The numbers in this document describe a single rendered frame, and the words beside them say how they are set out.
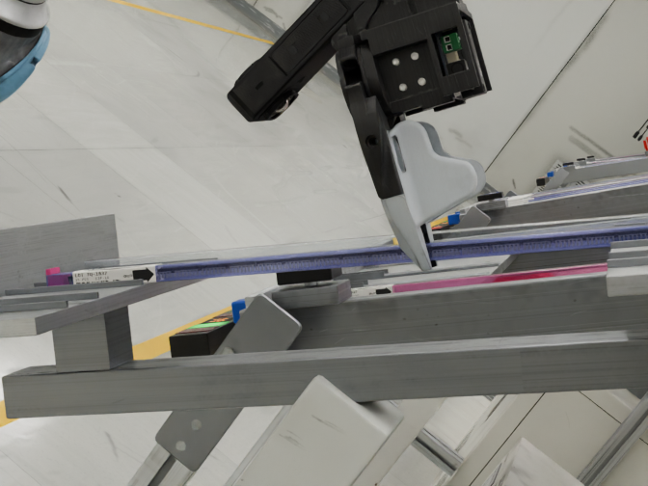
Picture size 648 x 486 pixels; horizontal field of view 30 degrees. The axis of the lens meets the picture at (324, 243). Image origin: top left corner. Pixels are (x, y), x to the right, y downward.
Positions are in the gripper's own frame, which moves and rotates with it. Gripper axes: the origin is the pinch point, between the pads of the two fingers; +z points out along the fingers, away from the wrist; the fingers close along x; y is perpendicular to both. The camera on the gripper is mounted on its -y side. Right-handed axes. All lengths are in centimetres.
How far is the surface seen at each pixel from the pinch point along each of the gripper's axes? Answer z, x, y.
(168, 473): 14.6, 23.8, -31.5
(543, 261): 10, 96, -1
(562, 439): 52, 173, -14
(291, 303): 2.6, 24.8, -16.4
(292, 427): 8.7, -2.9, -10.0
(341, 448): 10.7, -2.9, -7.2
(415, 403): 31, 132, -33
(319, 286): 1.9, 25.0, -13.7
